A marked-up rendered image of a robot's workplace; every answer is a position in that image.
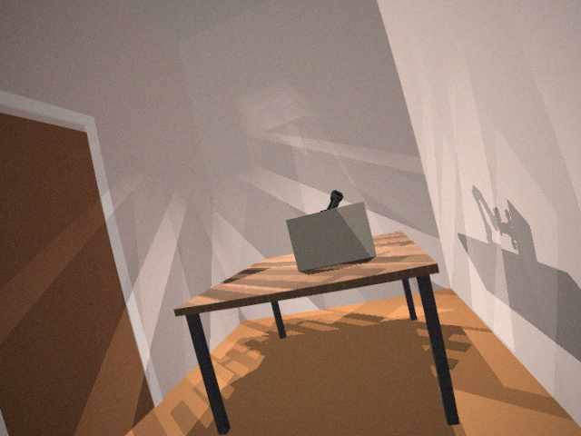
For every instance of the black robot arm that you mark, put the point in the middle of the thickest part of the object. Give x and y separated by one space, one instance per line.
335 199

